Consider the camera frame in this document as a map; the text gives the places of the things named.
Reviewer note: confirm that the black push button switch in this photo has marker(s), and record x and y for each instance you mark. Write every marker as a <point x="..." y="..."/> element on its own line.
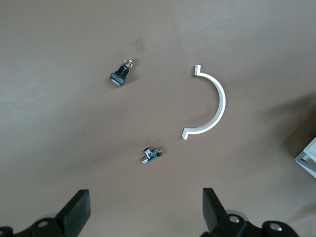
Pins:
<point x="118" y="76"/>

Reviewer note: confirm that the white drawer cabinet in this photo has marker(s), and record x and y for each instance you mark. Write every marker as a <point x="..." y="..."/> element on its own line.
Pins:
<point x="308" y="158"/>

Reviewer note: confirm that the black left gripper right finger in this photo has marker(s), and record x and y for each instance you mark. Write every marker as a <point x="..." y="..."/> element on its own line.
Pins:
<point x="212" y="209"/>

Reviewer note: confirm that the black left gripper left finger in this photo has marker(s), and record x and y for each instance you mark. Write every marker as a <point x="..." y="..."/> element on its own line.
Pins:
<point x="74" y="212"/>

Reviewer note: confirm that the chrome tee pipe fitting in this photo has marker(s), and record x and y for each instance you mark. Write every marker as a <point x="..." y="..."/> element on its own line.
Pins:
<point x="149" y="155"/>

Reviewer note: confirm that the white half-round pipe clamp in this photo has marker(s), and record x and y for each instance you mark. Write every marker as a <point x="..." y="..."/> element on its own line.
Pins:
<point x="222" y="98"/>

